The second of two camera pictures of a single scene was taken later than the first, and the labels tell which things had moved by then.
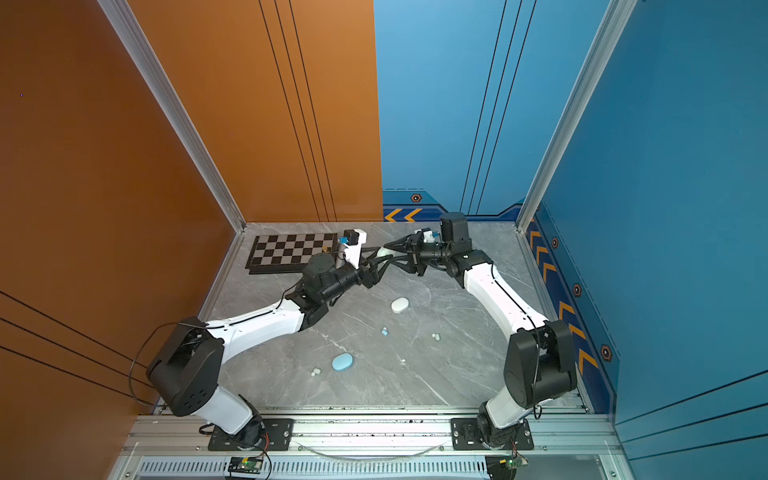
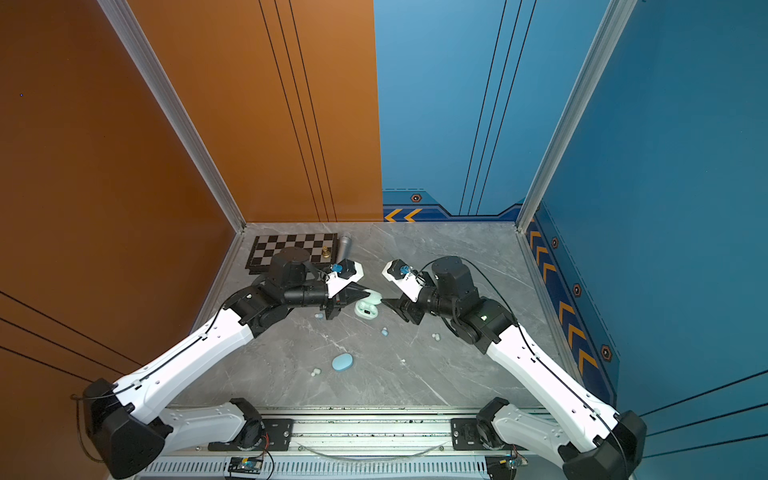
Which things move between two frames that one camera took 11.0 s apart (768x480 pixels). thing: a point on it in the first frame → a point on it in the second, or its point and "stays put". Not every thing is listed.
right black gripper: [413, 251] → [406, 308]
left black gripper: [370, 276] → [345, 299]
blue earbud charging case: [342, 362] stays put
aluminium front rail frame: [567, 446] stays put
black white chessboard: [288, 254] stays put
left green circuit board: [248, 465] stays put
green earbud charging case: [382, 252] → [367, 308]
